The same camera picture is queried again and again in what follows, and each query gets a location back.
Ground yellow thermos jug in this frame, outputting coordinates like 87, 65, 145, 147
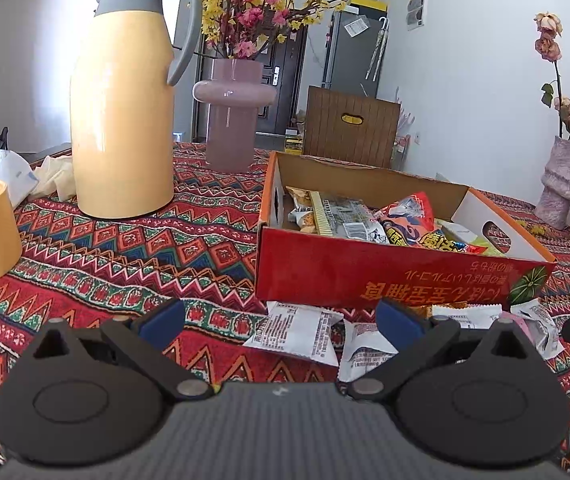
69, 0, 203, 220

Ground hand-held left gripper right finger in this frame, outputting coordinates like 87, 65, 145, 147
347, 296, 548, 403

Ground white cracker snack packet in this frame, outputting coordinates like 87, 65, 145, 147
285, 186, 317, 233
510, 297, 563, 358
242, 301, 344, 367
337, 321, 401, 383

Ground silver yellow snack packet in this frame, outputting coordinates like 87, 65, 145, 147
307, 191, 391, 246

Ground grey refrigerator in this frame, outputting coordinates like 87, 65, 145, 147
322, 7, 388, 98

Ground orange red snack packet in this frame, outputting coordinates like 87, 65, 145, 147
375, 191, 471, 251

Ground pale pampas grass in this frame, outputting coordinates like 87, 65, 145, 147
394, 87, 412, 137

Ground pink yellow flower bouquet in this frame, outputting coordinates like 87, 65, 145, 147
185, 0, 426, 61

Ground patterned red tablecloth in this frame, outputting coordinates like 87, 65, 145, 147
0, 141, 570, 480

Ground red cardboard box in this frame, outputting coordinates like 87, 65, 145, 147
255, 151, 558, 311

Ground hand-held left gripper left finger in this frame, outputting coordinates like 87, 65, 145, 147
17, 297, 226, 403

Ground white umbrella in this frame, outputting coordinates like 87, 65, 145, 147
365, 16, 390, 82

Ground wall poster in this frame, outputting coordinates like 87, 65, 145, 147
406, 0, 428, 31

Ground small orange snack packet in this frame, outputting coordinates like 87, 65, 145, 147
405, 305, 446, 319

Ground white plastic bag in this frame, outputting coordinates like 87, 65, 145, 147
0, 146, 40, 208

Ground beige cloth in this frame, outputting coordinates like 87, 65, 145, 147
30, 155, 76, 198

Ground dried pink roses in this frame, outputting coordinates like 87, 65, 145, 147
534, 11, 570, 153

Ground wooden chair back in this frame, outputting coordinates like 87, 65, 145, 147
302, 86, 401, 170

